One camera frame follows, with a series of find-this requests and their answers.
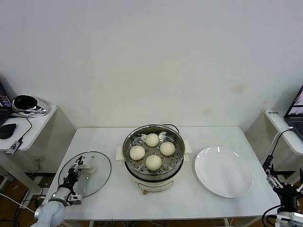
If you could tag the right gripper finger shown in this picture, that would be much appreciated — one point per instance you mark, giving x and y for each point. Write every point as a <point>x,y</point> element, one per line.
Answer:
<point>273,178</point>
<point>301,182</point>

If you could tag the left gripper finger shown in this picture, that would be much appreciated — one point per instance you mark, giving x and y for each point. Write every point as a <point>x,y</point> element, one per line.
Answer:
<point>80,162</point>
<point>75,170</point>

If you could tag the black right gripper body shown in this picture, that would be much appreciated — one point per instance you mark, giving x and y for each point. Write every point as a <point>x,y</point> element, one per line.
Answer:
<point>288,192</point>

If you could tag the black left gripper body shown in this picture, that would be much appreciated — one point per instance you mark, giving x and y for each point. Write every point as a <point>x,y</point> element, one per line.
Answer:
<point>71,177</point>

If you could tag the round glass pot lid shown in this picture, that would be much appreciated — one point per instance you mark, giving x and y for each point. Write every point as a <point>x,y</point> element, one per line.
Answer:
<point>99,179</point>

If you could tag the white steamed baozi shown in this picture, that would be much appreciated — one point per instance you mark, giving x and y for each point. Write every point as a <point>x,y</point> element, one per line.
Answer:
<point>137,152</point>
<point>152,139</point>
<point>153,162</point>
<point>167,148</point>

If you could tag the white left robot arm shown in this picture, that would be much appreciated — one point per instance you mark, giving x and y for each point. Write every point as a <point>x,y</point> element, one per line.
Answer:
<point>50,210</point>

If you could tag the stainless steel steamer pot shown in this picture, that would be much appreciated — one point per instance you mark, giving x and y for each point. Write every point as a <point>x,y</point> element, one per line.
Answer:
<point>176,158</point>

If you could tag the white round plate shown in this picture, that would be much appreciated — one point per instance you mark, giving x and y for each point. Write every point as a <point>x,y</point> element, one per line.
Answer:
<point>222,172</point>

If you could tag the white side desk with mouse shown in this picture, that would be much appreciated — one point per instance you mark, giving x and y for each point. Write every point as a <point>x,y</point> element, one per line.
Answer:
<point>40,127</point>

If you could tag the dark laptop with grey keyboard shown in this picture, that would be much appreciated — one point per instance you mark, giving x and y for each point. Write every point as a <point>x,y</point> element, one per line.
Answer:
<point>296,123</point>

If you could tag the small white printed label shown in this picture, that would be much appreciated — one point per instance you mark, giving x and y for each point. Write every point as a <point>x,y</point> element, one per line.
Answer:
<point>273,112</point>

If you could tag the white electric cooker base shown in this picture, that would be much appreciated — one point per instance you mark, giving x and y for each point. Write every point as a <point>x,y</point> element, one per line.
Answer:
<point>154,186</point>

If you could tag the black computer mouse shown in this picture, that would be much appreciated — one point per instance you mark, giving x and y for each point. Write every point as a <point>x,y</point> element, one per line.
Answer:
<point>8,130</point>

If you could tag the black laptop with pink screen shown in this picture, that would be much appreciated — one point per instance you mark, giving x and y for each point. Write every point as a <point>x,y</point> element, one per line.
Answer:
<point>4,114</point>

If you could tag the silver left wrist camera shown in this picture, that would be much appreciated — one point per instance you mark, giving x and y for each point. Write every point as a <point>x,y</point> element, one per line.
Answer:
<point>75,199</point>

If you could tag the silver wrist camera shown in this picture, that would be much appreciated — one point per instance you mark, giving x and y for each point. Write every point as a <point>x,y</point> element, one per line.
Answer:
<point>75,199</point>
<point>290,220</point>

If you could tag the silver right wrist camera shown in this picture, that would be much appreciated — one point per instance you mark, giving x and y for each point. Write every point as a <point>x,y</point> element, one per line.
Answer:
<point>290,220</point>

